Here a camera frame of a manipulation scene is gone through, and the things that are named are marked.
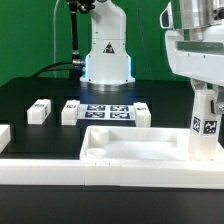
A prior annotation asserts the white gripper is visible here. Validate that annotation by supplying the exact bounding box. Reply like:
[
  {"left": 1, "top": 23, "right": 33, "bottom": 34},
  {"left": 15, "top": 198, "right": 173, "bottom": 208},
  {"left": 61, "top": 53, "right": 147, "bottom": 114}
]
[{"left": 160, "top": 3, "right": 224, "bottom": 115}]

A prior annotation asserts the white desk top tray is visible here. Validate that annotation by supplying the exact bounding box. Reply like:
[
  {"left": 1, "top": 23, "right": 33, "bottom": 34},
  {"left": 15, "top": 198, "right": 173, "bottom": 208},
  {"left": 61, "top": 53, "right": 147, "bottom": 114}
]
[{"left": 78, "top": 125, "right": 224, "bottom": 165}]

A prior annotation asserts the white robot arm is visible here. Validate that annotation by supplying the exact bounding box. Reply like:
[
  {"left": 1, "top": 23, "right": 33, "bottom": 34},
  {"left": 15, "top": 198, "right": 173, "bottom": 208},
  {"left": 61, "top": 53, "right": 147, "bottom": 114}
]
[{"left": 81, "top": 0, "right": 224, "bottom": 114}]

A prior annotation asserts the fiducial marker sheet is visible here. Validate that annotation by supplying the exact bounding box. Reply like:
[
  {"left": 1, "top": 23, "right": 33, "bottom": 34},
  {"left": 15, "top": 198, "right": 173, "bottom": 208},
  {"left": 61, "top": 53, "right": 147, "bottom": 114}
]
[{"left": 78, "top": 104, "right": 134, "bottom": 120}]

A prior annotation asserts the white left fence piece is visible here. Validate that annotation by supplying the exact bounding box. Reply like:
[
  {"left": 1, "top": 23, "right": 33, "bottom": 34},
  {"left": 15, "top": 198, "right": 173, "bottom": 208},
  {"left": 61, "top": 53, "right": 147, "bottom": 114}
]
[{"left": 0, "top": 125, "right": 11, "bottom": 153}]

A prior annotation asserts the black cable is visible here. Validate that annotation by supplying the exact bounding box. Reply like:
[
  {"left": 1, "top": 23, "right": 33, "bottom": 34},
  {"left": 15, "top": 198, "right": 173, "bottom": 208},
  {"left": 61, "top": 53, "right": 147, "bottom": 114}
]
[{"left": 31, "top": 60, "right": 86, "bottom": 79}]

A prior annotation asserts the white cable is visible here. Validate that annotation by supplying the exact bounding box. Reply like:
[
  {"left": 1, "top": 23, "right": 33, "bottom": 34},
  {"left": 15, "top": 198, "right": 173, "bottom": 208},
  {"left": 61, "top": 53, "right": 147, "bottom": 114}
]
[{"left": 53, "top": 0, "right": 63, "bottom": 69}]

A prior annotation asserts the white front fence wall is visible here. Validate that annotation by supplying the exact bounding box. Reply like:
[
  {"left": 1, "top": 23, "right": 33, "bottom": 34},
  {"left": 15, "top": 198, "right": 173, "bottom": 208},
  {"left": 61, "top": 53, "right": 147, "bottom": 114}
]
[{"left": 0, "top": 159, "right": 224, "bottom": 189}]

